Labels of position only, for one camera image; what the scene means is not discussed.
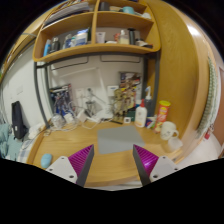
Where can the white crumpled bag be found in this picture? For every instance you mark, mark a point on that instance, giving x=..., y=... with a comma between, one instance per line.
x=35, y=131

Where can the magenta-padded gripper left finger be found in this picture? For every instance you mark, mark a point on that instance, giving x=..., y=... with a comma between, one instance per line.
x=63, y=166

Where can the white bottle with red cap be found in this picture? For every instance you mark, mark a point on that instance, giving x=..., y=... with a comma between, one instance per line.
x=140, y=115

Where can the teal pillow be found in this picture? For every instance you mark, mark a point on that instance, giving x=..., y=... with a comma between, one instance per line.
x=5, y=140

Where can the light teal blanket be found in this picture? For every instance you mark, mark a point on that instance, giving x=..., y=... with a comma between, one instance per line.
x=15, y=148

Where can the translucent white cup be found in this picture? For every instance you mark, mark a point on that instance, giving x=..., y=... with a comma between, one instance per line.
x=175, y=144

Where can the light blue computer mouse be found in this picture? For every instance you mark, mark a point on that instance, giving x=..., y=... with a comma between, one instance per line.
x=46, y=160

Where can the blue robot model kit box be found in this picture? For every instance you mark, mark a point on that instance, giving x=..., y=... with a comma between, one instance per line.
x=61, y=98

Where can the colourful printed box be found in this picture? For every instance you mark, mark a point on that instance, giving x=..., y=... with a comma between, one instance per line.
x=131, y=80

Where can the black backpack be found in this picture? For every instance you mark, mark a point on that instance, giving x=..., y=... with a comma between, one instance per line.
x=18, y=120

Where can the white wall socket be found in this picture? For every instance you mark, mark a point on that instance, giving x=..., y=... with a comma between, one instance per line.
x=80, y=93

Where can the small white cube clock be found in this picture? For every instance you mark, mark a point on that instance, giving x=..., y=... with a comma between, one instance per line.
x=127, y=120

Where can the clear plastic bag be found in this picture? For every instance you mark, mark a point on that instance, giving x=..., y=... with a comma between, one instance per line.
x=57, y=121

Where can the white charger block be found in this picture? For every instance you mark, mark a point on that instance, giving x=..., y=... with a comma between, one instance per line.
x=69, y=118

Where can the grey rectangular mouse pad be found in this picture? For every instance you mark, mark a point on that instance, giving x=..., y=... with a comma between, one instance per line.
x=120, y=138

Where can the brown tree creature figurine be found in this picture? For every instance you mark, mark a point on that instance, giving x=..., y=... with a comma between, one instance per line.
x=121, y=105

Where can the blue white plaid bedsheet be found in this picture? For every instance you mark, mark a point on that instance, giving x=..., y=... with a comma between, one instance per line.
x=25, y=153

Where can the wooden shelf unit with items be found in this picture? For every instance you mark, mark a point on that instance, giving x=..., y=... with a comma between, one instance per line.
x=100, y=48

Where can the grey metal shelf frame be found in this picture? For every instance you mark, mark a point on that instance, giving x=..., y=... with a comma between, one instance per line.
x=37, y=90

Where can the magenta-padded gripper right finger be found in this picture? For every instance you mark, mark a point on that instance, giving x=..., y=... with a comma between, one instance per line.
x=162, y=166

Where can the dark spray bottle white nozzle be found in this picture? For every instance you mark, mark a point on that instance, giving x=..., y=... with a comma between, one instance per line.
x=149, y=100

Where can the white mug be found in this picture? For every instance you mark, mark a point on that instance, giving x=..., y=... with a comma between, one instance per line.
x=167, y=130

